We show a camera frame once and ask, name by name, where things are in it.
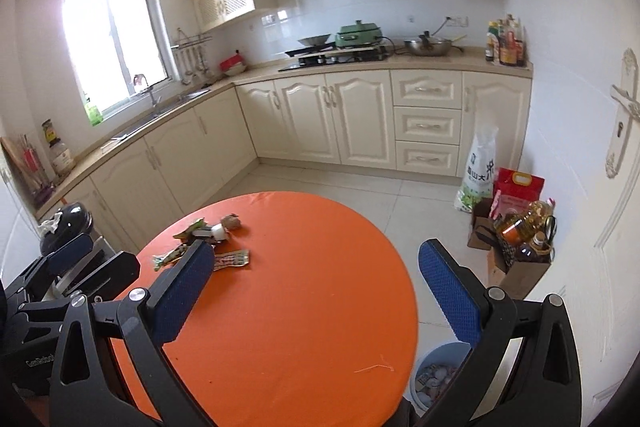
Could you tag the steel wok on counter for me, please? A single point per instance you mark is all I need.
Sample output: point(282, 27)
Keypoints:
point(427, 45)

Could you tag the silver door handle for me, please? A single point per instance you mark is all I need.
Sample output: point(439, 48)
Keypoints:
point(625, 95)

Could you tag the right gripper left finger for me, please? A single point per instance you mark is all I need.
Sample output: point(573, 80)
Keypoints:
point(88, 387)

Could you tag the light green snack wrapper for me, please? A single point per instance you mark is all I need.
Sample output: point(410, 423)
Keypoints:
point(185, 235)

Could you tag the jar on counter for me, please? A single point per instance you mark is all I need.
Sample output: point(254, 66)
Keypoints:
point(61, 159)

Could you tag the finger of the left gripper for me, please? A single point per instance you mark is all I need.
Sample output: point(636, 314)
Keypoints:
point(37, 278)
point(99, 276)

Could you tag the blue trash bin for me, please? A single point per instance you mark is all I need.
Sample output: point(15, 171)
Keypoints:
point(435, 371)

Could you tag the brown crumpled paper ball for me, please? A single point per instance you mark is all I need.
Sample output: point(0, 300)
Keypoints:
point(231, 222)

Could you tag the sink faucet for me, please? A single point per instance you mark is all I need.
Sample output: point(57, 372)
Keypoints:
point(142, 86)

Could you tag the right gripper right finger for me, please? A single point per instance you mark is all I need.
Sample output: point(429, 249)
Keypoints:
point(543, 388)

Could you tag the cardboard box with bottles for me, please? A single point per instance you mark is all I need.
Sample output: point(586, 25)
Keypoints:
point(518, 269)

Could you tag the white rice sack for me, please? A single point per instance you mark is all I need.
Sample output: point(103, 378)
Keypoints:
point(480, 169)

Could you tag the hanging utensil rack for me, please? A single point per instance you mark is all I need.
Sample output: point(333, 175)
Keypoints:
point(190, 59)

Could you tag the green dish soap bottle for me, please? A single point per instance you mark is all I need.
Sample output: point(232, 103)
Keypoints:
point(93, 112)

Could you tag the round orange table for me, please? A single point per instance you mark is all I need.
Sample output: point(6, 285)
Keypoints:
point(318, 329)

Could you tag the black gas stove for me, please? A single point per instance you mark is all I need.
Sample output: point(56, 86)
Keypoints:
point(329, 54)

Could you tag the white black crumpled wrapper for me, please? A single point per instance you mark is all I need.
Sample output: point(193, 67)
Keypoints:
point(215, 233)

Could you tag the condiment bottles rack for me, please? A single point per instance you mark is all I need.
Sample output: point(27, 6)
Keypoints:
point(505, 42)

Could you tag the yellow cooking oil bottle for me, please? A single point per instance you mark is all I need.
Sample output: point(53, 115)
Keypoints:
point(519, 228)

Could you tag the green electric cooking pot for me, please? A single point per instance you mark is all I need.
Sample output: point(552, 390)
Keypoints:
point(358, 34)

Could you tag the lower kitchen cabinets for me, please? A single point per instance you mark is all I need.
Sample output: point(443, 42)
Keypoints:
point(404, 115)

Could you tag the window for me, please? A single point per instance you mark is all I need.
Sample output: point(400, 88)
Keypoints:
point(116, 49)

